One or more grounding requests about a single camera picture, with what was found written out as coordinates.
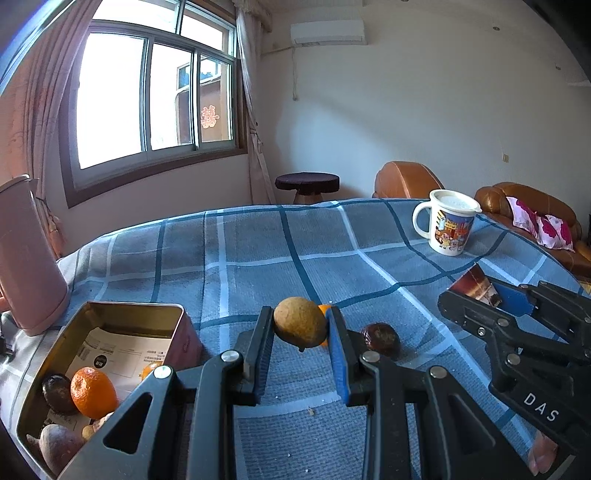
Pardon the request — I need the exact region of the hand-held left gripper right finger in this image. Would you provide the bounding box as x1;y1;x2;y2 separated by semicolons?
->
325;305;532;480

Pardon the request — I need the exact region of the dark smooth passion fruit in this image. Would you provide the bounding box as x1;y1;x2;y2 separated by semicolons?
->
42;375;78;415

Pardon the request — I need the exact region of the white cartoon print mug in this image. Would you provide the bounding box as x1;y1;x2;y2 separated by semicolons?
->
412;189;482;256

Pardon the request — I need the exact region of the dark wrinkled passion fruit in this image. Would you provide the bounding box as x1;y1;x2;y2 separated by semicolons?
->
360;323;402;361

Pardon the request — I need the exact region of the printed paper leaflet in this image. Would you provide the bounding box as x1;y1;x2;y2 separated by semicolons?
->
44;325;174;430

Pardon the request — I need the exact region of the brown leather sofa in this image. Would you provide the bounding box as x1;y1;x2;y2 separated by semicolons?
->
475;182;591;278

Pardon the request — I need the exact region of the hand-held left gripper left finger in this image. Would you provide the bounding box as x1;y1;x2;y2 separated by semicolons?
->
58;305;275;480

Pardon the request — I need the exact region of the pink metal tin box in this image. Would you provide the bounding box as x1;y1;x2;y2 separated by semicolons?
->
16;301;204;480

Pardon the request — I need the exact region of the pink floral cushion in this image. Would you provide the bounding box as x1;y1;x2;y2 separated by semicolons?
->
506;196;575;252

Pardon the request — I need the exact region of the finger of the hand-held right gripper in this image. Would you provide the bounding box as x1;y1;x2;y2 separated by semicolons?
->
438;288;514;352
496;281;540;315

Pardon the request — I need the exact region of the pale narrow curtain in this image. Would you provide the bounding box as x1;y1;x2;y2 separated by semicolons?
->
233;0;278;206

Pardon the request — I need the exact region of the person's right hand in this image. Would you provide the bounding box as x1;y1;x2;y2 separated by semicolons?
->
526;434;561;476

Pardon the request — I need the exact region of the brown leather armchair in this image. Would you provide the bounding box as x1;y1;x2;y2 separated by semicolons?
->
373;161;446;200

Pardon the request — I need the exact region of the large orange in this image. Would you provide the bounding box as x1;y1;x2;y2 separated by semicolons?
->
70;367;118;420

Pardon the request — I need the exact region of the blue checked tablecloth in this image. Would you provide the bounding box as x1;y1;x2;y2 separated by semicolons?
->
0;198;591;480

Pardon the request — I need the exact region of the pink jug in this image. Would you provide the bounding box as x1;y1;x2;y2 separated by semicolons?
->
0;175;71;337

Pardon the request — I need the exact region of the window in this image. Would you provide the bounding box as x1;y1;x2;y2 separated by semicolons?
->
60;0;250;208

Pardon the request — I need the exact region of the white air conditioner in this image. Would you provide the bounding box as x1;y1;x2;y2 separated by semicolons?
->
290;19;366;46

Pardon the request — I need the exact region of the sweet potato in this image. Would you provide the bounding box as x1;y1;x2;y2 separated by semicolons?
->
39;424;86;476

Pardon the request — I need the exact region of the brown white packet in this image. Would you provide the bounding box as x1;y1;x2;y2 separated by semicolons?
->
448;263;504;308

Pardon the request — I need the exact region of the dark round stool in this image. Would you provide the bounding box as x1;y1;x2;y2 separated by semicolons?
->
276;172;340;205

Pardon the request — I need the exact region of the pink curtain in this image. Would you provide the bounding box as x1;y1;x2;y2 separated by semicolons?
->
0;0;107;259

